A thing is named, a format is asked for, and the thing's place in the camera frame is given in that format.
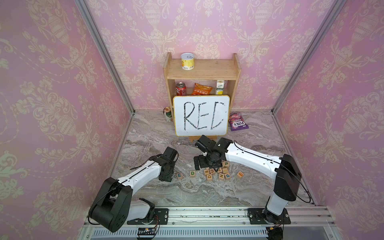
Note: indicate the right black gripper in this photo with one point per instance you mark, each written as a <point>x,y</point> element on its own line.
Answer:
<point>202,165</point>

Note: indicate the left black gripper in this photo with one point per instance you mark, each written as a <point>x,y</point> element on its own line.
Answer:
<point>168,177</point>

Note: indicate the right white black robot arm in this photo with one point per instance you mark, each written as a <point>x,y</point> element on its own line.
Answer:
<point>283,170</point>

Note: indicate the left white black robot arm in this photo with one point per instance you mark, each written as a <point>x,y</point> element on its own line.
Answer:
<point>113,206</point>

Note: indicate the lower brown N letter block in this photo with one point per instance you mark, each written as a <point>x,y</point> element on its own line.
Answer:
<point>221,177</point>

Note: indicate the orange E letter block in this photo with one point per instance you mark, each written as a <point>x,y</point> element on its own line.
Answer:
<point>240,175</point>

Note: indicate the whiteboard with RED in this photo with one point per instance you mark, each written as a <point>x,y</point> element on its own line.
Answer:
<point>201,115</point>

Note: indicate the wooden whiteboard stand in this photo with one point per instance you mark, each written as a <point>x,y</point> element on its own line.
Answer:
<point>195,138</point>

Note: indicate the purple candy bag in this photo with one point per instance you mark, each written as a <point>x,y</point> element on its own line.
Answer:
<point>237,122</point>

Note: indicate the green white bottle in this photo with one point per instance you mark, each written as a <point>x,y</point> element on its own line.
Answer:
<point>168,114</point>

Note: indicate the small electronics board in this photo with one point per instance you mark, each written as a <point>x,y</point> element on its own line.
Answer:
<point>147,231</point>

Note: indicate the orange snack bag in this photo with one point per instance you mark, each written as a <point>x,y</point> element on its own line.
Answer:
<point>200,90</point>

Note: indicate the small milk carton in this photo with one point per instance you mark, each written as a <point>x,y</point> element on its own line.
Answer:
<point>220,87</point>

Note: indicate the red soda can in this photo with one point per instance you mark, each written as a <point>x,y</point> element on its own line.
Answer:
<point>181,89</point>

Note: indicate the wooden shelf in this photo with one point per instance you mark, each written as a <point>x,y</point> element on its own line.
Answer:
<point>209,70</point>

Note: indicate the yellow tin can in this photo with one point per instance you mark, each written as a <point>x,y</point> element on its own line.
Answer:
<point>188,61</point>

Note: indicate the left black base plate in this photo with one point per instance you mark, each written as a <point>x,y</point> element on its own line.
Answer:
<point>159,216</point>

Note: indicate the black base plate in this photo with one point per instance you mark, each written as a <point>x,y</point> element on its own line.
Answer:
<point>159,216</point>
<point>258,217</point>

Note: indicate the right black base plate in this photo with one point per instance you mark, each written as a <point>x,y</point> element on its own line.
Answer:
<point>258,217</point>

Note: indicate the aluminium rail frame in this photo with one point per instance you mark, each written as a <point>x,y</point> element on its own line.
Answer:
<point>226,223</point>

